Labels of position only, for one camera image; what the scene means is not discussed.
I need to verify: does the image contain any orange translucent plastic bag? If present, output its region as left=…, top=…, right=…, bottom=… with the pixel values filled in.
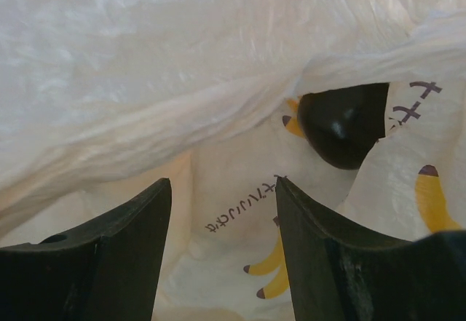
left=1, top=0, right=465, bottom=320

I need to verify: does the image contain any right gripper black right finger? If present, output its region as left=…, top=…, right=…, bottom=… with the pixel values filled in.
left=276, top=178, right=465, bottom=320

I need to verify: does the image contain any dark purple fake plum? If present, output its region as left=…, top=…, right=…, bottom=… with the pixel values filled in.
left=297, top=83, right=389, bottom=170

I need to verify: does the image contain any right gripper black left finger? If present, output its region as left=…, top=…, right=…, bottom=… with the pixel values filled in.
left=1, top=178, right=172, bottom=321

